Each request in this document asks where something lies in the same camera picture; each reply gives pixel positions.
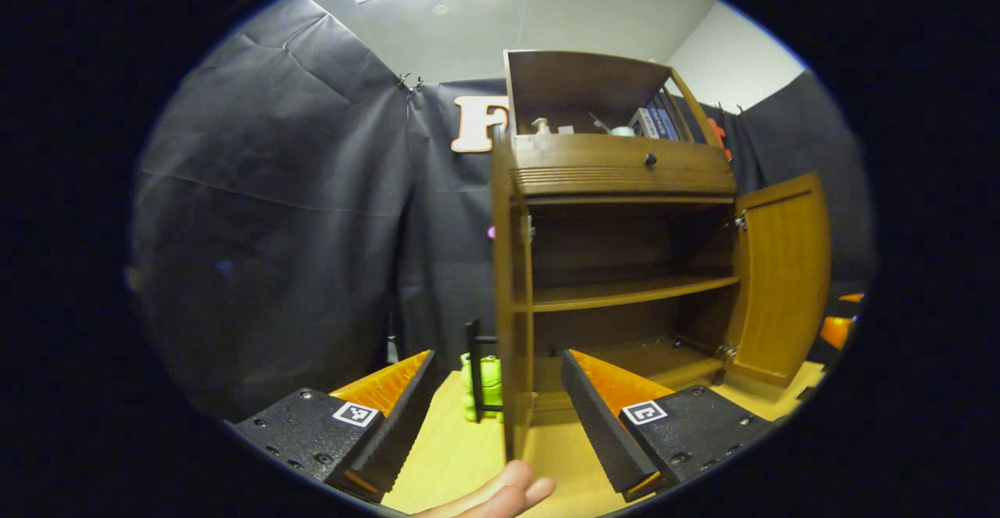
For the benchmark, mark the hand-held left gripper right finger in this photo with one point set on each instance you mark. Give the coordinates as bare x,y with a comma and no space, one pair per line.
601,432

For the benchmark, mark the wooden shoe cabinet door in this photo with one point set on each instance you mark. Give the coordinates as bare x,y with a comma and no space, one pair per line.
516,307
781,284

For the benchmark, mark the black backdrop cloth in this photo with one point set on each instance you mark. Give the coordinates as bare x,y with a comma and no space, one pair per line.
273,229

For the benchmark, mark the small white bowl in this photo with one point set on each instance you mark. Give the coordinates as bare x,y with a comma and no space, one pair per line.
623,131

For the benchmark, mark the pale spine shelf book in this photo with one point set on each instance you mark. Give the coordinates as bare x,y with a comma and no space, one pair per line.
641,123

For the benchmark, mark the wooden double-door shoe cabinet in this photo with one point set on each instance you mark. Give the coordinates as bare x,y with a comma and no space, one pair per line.
625,166

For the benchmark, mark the green toy frog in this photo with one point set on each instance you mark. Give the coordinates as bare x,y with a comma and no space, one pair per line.
491,381

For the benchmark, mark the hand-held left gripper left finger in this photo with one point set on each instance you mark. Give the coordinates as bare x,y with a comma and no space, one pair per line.
394,440

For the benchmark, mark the light blue shelf book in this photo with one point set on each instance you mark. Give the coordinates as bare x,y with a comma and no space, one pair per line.
669,123

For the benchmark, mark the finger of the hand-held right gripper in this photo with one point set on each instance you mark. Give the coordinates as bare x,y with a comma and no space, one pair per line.
836,330

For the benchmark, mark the dark blue shelf book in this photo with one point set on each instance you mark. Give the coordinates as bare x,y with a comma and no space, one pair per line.
656,123

